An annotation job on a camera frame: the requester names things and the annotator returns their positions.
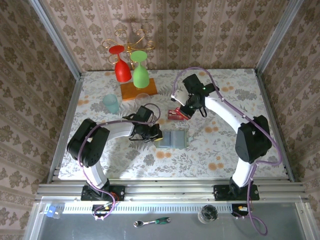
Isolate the clear glass jar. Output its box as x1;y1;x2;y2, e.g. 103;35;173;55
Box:
197;204;219;224

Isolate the clear plastic cup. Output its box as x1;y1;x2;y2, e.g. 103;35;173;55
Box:
135;92;152;108

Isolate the red wine glass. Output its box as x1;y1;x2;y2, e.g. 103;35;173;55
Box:
108;45;132;83

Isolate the teal plastic cup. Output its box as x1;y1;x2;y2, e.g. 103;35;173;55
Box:
102;94;120;115

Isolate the black power connector block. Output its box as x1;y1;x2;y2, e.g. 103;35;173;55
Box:
231;203;251;218
91;203;114;218

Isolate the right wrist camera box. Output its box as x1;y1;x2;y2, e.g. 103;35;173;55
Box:
170;89;188;106

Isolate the wooden rack base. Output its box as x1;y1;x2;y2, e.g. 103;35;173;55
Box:
120;77;158;102

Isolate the green card holder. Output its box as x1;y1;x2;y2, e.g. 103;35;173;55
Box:
155;129;189;149

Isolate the gold wire glass rack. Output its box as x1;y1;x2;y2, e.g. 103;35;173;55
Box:
101;29;156;72

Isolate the blue white connector box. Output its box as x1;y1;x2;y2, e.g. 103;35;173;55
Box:
45;205;63;219

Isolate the floral tablecloth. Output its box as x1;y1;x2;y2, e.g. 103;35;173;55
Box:
58;68;287;180

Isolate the green wine glass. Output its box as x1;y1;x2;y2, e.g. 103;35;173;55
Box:
130;50;149;89

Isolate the aluminium side rail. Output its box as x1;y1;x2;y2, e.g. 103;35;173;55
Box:
253;68;296;183
46;72;85;185

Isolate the ratchet wrench green handle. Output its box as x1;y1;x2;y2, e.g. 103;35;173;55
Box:
133;216;172;228

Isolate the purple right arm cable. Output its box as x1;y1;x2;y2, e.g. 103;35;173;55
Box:
171;66;283;236

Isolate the aluminium front frame rail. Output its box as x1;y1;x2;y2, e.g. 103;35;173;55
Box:
34;181;310;202

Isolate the aluminium frame post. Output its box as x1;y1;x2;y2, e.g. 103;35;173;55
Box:
27;0;83;80
255;0;305;73

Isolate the grey metal tray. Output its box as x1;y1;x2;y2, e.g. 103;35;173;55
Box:
23;197;320;240

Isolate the red credit card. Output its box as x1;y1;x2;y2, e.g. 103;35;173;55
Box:
167;108;188;121

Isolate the white perforated cable duct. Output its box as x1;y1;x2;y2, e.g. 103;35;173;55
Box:
62;202;236;215

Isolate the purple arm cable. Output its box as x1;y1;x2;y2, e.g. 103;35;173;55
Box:
77;103;161;221
171;66;283;236

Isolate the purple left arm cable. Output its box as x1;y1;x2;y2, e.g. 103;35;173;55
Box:
77;103;161;221

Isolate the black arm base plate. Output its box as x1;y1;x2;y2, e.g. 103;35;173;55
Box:
213;184;260;202
81;185;126;202

